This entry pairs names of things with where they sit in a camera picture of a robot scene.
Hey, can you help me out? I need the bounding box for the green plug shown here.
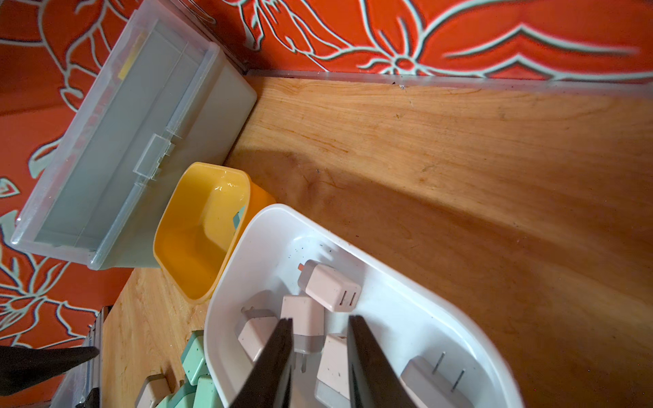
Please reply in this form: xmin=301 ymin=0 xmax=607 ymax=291
xmin=181 ymin=330 xmax=209 ymax=386
xmin=232 ymin=207 xmax=245 ymax=230
xmin=193 ymin=375 xmax=223 ymax=408
xmin=156 ymin=384 xmax=197 ymax=408

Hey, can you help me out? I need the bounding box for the white storage box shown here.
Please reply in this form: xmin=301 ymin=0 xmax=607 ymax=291
xmin=204 ymin=204 xmax=524 ymax=407

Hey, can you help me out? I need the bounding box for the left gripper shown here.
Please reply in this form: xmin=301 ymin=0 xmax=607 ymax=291
xmin=1 ymin=346 xmax=100 ymax=397

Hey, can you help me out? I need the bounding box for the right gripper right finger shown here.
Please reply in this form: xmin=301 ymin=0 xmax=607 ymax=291
xmin=347 ymin=316 xmax=416 ymax=407

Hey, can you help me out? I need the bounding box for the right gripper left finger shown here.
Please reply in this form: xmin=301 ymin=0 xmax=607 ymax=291
xmin=231 ymin=318 xmax=294 ymax=408

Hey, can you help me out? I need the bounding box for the pink plug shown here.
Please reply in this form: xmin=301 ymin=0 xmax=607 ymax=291
xmin=134 ymin=374 xmax=171 ymax=408
xmin=315 ymin=334 xmax=350 ymax=408
xmin=281 ymin=295 xmax=325 ymax=373
xmin=235 ymin=307 xmax=278 ymax=364
xmin=298 ymin=259 xmax=362 ymax=313
xmin=400 ymin=352 xmax=474 ymax=408

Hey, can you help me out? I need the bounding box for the clear plastic lidded container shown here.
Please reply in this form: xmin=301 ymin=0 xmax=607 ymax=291
xmin=10 ymin=1 xmax=257 ymax=270

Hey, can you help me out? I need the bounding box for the yellow storage box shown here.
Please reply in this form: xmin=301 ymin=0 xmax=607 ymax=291
xmin=153 ymin=163 xmax=275 ymax=304

